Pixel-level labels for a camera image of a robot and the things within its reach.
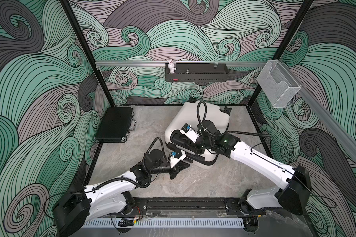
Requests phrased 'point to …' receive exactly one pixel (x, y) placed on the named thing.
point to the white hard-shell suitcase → (180, 114)
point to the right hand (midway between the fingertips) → (184, 142)
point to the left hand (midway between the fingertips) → (188, 163)
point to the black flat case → (116, 125)
